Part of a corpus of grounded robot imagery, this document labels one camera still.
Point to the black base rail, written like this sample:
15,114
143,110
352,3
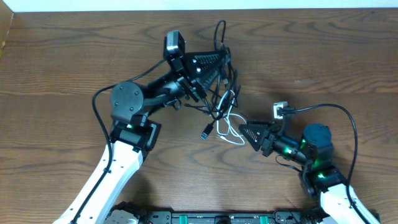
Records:
127,212

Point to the wooden side panel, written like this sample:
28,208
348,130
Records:
6,19

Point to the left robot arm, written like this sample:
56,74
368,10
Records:
133,135

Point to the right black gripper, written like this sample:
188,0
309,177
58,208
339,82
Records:
266,137

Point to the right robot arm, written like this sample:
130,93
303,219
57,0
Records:
319,175

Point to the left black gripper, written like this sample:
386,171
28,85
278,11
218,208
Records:
186,70

